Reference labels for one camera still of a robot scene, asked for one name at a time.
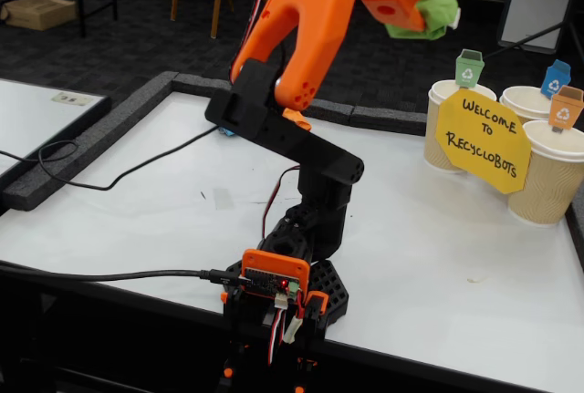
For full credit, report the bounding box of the white side table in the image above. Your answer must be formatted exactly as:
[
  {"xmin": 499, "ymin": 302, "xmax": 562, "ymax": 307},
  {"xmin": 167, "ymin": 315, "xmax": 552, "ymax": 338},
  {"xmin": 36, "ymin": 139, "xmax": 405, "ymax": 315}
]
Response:
[{"xmin": 0, "ymin": 77, "xmax": 112, "ymax": 181}]

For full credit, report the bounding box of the servo wire bundle with connector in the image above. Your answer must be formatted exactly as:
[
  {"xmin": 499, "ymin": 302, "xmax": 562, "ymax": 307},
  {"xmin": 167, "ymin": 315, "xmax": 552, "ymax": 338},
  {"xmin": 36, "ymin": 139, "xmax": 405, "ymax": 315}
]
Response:
[{"xmin": 266, "ymin": 304, "xmax": 306, "ymax": 367}]

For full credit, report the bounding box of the paper cup with orange label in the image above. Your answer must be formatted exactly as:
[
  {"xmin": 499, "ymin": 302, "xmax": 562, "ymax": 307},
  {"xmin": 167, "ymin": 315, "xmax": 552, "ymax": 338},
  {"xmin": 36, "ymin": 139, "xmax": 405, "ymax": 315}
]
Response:
[{"xmin": 506, "ymin": 119, "xmax": 584, "ymax": 226}]

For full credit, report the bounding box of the white panel with black frame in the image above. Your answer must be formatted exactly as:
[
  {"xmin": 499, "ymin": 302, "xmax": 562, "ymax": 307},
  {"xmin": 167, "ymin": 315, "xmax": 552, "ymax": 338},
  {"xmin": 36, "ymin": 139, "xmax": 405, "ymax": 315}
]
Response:
[{"xmin": 495, "ymin": 0, "xmax": 581, "ymax": 56}]

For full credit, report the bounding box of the orange controller board holder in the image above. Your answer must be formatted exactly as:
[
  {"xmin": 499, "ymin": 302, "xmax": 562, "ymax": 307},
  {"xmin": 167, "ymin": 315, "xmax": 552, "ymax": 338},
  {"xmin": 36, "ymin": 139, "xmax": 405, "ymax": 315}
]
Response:
[{"xmin": 240, "ymin": 249, "xmax": 311, "ymax": 310}]

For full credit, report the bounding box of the blue recycling bin label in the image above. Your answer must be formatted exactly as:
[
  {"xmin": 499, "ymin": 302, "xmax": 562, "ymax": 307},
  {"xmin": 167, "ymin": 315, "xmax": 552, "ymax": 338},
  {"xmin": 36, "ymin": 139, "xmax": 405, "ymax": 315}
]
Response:
[{"xmin": 539, "ymin": 58, "xmax": 574, "ymax": 100}]

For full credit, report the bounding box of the red white black servo cable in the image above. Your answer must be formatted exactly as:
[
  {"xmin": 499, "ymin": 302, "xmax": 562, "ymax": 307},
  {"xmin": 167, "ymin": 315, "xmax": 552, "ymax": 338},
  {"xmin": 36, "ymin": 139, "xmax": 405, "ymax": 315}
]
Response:
[{"xmin": 261, "ymin": 166, "xmax": 302, "ymax": 242}]

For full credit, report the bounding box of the thin black rod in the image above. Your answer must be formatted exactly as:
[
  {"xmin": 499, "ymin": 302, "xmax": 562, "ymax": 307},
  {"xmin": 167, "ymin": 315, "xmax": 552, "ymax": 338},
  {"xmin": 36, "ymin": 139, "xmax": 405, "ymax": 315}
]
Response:
[{"xmin": 483, "ymin": 21, "xmax": 569, "ymax": 60}]

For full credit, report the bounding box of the green recycling bin label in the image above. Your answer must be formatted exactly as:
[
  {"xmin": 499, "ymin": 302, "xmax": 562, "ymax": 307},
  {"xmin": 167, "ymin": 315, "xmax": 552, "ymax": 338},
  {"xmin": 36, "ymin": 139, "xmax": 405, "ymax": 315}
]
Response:
[{"xmin": 454, "ymin": 48, "xmax": 485, "ymax": 89}]

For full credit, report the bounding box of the orange crumpled paper ball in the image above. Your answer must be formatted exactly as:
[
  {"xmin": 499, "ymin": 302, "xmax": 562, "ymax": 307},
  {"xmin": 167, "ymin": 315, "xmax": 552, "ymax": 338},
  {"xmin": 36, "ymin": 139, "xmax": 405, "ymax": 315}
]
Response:
[{"xmin": 281, "ymin": 107, "xmax": 313, "ymax": 132}]

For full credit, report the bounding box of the green paper ball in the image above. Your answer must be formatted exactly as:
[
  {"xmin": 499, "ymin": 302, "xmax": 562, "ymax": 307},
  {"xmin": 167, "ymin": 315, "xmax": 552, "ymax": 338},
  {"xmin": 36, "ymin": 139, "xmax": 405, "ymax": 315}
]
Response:
[{"xmin": 384, "ymin": 0, "xmax": 461, "ymax": 42}]

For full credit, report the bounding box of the paper cup with blue label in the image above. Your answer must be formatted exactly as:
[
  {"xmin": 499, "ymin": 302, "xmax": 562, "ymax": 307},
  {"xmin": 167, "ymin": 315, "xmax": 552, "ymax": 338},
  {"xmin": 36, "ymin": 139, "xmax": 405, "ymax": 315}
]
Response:
[{"xmin": 498, "ymin": 86, "xmax": 556, "ymax": 126}]

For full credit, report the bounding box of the black foam border strip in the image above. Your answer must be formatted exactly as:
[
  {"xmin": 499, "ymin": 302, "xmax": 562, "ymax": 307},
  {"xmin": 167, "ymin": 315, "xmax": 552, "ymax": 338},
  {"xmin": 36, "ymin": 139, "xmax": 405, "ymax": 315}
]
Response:
[
  {"xmin": 564, "ymin": 201, "xmax": 584, "ymax": 275},
  {"xmin": 0, "ymin": 70, "xmax": 180, "ymax": 212},
  {"xmin": 171, "ymin": 71, "xmax": 356, "ymax": 126}
]

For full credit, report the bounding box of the paper cup with green label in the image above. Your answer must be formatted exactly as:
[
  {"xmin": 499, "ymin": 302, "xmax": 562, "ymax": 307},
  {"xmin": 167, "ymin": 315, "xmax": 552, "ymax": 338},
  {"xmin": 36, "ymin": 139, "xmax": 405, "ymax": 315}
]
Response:
[{"xmin": 422, "ymin": 78, "xmax": 498, "ymax": 175}]

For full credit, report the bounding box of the small paper sticker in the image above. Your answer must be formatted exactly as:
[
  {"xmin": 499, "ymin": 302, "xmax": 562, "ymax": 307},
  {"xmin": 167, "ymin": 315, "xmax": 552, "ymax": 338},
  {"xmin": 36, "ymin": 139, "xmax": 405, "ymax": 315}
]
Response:
[{"xmin": 50, "ymin": 91, "xmax": 95, "ymax": 108}]

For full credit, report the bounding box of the short black foam strip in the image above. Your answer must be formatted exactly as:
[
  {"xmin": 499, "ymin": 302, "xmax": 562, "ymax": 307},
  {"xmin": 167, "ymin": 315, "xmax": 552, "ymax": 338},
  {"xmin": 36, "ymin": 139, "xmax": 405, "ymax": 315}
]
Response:
[{"xmin": 349, "ymin": 104, "xmax": 429, "ymax": 138}]

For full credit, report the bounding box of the orange recycling bin label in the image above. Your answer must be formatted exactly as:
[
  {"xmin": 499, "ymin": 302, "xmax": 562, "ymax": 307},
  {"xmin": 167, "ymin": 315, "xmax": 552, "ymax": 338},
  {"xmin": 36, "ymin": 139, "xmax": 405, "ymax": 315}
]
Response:
[{"xmin": 548, "ymin": 85, "xmax": 584, "ymax": 134}]

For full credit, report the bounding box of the brown cardboard box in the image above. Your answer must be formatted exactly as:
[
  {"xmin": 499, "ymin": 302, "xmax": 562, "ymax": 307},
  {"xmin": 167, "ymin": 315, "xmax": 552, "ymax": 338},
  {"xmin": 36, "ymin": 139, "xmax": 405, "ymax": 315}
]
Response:
[{"xmin": 0, "ymin": 0, "xmax": 78, "ymax": 32}]

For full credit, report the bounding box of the yellow welcome sign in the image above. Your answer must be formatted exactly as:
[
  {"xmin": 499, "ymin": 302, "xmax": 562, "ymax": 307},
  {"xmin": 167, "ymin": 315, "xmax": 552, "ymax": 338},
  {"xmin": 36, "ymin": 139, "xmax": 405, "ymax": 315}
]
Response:
[{"xmin": 434, "ymin": 88, "xmax": 534, "ymax": 196}]

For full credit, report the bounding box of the thick black usb cable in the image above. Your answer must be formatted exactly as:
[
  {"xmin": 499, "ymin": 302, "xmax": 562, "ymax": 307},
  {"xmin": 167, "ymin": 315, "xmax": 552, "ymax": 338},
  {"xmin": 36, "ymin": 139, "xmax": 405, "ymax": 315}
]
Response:
[{"xmin": 0, "ymin": 260, "xmax": 250, "ymax": 287}]

